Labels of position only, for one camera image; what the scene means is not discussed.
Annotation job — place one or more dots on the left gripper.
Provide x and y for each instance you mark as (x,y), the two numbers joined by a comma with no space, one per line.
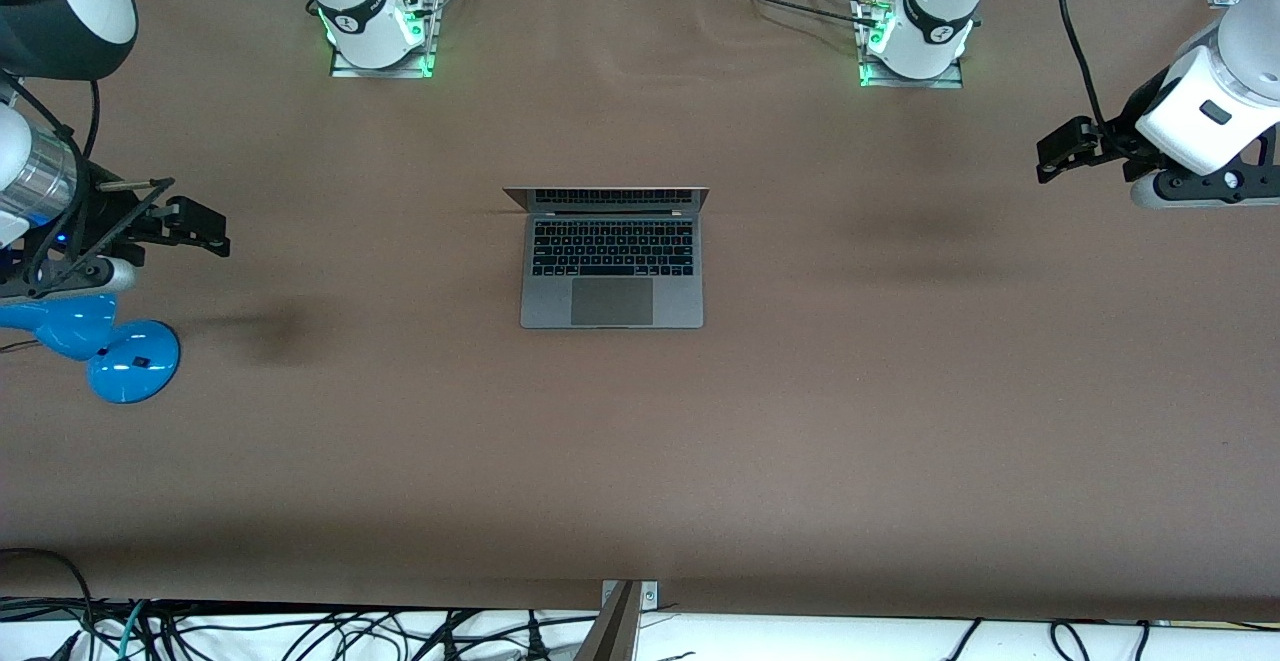
(1122,134)

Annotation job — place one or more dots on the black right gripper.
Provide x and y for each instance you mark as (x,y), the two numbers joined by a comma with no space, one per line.
(98,203)

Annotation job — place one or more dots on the grey laptop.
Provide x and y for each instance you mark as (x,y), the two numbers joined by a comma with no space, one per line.
(612,281)

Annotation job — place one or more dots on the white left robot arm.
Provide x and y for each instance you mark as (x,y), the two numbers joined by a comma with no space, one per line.
(930,21)

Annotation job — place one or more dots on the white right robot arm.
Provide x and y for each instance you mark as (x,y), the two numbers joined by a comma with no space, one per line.
(360,11)

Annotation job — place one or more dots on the blue desk lamp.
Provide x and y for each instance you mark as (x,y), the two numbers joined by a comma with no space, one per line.
(130,361)

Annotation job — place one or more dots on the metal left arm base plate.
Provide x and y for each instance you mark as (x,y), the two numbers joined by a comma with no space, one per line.
(915,83)

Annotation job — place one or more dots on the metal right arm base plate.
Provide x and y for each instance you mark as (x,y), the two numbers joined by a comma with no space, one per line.
(385,69)

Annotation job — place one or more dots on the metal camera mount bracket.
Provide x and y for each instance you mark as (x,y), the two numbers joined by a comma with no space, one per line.
(630,596)

